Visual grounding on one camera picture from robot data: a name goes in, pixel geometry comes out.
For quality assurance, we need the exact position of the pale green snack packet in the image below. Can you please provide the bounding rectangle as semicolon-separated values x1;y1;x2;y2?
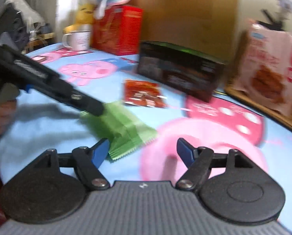
80;101;157;161

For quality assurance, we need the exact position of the red spicy snack packet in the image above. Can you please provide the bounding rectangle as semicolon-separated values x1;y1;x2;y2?
123;79;167;108

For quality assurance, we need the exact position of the person's left hand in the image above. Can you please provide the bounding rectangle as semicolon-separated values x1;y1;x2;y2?
0;99;17;136

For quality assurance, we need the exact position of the white enamel mug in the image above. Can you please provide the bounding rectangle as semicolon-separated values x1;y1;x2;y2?
62;30;91;51

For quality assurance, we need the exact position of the yellow duck plush toy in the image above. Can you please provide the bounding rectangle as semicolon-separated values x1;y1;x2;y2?
63;4;94;34

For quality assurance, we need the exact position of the Peppa Pig blue bedsheet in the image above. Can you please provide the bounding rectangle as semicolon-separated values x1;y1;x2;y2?
0;41;292;234

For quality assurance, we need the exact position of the red gift box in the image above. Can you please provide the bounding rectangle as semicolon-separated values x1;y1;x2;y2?
91;5;143;56

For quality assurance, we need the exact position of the pink fried twist snack bag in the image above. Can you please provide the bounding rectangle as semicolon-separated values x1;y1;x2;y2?
235;23;292;116

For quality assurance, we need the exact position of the black sheep wool box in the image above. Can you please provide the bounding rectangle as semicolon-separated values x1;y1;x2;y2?
136;41;225;102

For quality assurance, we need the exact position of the wooden headboard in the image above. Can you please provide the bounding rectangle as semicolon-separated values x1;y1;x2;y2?
133;0;238;61

